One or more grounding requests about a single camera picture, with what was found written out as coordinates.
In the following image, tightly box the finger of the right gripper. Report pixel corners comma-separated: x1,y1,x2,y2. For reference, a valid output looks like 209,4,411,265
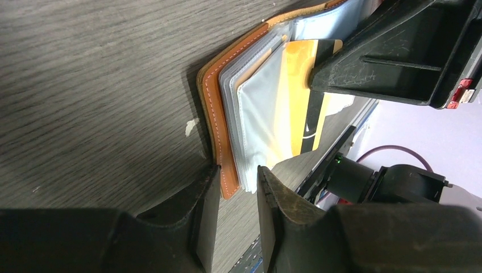
309,1,481,109

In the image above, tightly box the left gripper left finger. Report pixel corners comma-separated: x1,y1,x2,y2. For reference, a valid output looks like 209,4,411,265
1,165,221,272

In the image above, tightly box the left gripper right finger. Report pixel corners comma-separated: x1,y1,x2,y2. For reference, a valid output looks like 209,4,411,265
257,167,481,272

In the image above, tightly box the gold black-striped credit card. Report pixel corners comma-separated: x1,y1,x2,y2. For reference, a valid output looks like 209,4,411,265
267,39,354,168

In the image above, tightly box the brown leather card holder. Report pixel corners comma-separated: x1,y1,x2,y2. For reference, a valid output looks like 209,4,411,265
197,1,380,200

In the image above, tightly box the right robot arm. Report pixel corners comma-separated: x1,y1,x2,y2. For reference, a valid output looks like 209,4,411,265
309,1,481,204

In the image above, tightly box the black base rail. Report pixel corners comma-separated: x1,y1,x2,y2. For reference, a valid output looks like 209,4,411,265
230,125,357,272

